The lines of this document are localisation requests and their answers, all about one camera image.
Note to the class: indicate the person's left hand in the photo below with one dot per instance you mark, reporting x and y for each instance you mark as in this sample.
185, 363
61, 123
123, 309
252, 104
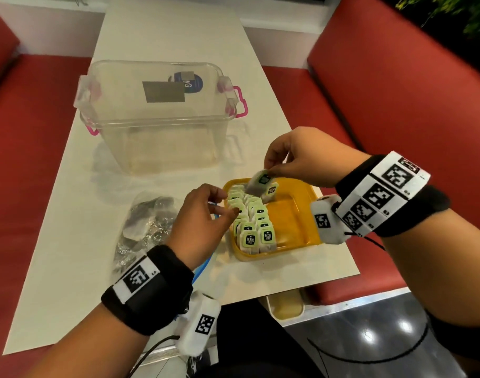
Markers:
196, 228

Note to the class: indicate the tea bag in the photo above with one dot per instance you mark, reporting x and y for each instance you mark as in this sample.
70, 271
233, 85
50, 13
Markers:
259, 181

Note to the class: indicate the person's black sleeve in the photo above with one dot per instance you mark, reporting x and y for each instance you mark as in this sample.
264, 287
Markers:
464, 338

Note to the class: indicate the person's right hand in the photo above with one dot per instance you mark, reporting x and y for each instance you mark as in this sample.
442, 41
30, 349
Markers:
314, 157

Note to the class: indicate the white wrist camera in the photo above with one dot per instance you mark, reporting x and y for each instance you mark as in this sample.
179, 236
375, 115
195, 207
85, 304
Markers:
330, 234
192, 342

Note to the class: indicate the rows of green-tagged tea bags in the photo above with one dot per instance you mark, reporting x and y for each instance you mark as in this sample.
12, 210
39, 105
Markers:
268, 236

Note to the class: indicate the person's black trousers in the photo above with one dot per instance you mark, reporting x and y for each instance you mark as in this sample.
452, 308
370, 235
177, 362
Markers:
255, 342

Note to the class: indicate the yellow tray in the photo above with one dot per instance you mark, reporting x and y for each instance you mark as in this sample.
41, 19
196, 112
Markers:
291, 220

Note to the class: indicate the clear zip bag blue seal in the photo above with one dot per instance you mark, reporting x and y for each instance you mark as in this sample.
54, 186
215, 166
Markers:
145, 228

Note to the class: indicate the yellow lid under table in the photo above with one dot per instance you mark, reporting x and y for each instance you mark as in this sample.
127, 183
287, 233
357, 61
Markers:
285, 305

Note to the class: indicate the black left wristband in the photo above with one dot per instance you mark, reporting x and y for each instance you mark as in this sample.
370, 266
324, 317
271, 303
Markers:
157, 299

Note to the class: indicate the person's right forearm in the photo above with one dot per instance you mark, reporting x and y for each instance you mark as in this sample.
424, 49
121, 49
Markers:
441, 267

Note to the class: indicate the black right wristband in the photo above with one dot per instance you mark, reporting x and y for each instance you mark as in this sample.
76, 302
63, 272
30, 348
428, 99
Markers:
425, 216

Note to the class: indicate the black and white shoe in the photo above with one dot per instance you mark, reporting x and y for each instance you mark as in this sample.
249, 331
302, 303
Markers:
196, 366

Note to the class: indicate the person's left forearm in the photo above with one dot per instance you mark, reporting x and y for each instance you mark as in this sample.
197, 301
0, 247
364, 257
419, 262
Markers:
86, 346

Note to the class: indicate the black wristband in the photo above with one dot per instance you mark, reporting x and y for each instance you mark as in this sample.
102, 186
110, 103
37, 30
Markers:
157, 299
425, 216

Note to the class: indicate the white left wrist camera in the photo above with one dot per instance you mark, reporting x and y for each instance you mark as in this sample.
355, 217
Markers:
192, 342

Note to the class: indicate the red bench seat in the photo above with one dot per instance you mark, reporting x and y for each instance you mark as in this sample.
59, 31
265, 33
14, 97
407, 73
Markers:
413, 94
27, 173

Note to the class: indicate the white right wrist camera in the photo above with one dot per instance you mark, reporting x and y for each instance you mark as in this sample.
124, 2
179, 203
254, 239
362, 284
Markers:
330, 234

